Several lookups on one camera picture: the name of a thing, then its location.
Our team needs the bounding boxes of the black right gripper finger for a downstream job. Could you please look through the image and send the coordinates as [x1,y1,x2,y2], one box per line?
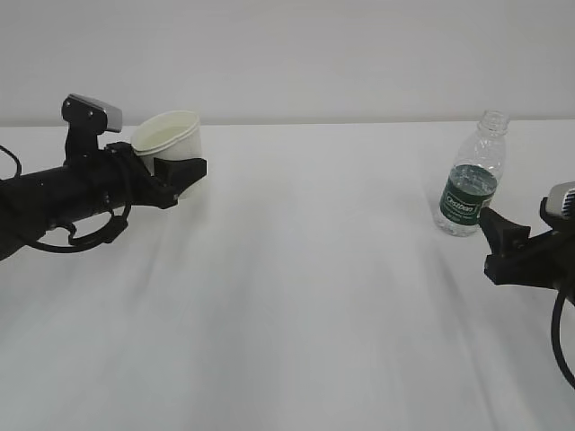
[479,207,531,256]

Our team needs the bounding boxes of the clear water bottle green label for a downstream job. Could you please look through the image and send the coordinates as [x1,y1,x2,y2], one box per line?
[434,110,509,237]

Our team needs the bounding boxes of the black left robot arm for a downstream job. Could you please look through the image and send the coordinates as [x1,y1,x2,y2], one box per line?
[1,142,208,259]

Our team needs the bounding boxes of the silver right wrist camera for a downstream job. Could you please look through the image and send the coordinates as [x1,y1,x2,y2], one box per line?
[540,181,575,233]

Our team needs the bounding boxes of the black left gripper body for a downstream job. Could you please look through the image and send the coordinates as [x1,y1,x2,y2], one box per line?
[105,142,178,208]

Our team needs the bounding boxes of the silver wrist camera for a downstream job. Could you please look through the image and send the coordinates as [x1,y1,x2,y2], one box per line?
[61,93,123,166]
[540,181,575,233]

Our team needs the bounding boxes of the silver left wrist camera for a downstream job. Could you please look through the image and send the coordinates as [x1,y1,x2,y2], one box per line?
[61,93,123,166]

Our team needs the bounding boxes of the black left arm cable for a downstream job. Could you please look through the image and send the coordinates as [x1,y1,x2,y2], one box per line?
[0,144,134,255]

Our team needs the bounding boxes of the white paper cup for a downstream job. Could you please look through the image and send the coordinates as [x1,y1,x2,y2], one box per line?
[130,110,205,175]

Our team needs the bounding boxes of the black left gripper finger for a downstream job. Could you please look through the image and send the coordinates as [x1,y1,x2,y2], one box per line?
[154,157,208,198]

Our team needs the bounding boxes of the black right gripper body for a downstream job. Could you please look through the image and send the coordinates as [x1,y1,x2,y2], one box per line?
[484,231,574,286]

